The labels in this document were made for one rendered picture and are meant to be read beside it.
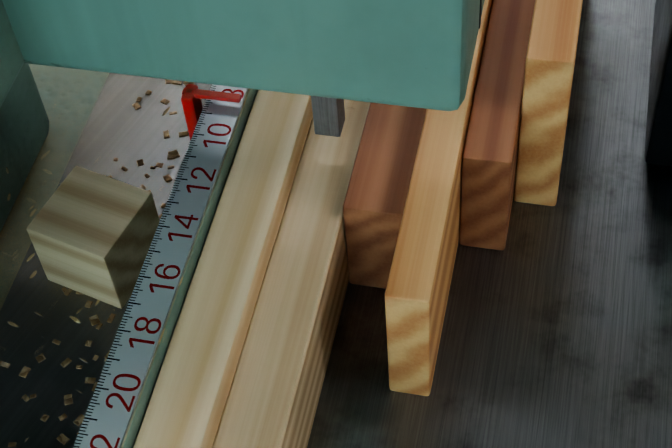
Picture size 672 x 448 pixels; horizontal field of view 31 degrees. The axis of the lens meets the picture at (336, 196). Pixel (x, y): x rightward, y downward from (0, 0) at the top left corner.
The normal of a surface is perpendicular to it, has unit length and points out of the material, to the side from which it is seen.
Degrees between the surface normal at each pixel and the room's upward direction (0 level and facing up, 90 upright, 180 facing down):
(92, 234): 0
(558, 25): 0
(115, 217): 0
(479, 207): 90
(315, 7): 90
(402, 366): 90
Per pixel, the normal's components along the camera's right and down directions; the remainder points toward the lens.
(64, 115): -0.06, -0.63
